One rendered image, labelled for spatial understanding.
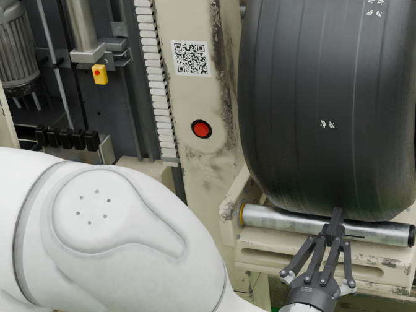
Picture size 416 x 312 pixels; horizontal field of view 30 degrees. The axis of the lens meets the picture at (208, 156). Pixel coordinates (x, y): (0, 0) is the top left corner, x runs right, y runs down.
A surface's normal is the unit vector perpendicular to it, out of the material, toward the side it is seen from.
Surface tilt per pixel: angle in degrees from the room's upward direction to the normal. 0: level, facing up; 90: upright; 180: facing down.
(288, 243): 0
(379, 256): 0
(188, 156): 90
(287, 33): 52
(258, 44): 57
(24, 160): 14
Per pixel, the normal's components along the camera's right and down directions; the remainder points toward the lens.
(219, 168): -0.35, 0.54
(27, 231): -0.43, -0.14
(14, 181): -0.07, -0.65
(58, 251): -0.64, 0.42
